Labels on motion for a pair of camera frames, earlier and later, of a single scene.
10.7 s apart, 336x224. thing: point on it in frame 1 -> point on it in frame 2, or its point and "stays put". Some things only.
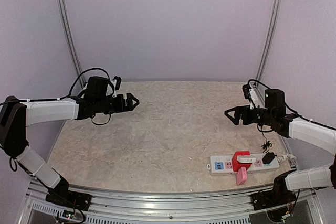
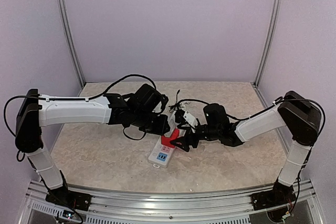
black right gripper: (245, 109) -> (183, 140)
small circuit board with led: (67, 214) stays put
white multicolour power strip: (222, 165) -> (160, 155)
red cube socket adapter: (236, 164) -> (166, 140)
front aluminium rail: (122, 206) stays put
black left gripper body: (114, 107) -> (155, 128)
